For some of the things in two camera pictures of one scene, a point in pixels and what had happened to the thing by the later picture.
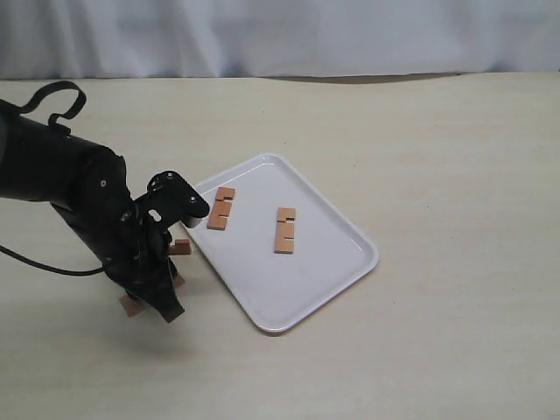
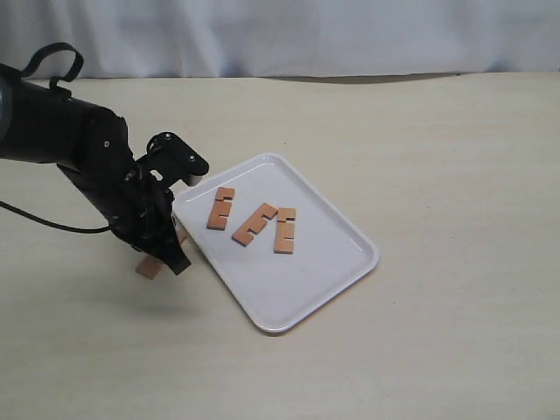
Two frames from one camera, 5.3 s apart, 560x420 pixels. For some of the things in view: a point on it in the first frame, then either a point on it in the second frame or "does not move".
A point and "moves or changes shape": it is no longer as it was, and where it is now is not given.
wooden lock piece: x=133 y=306 moves or changes shape
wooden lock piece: x=182 y=247 moves or changes shape
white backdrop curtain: x=76 y=39 does not move
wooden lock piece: x=219 y=217 does not move
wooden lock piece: x=284 y=230 does not move
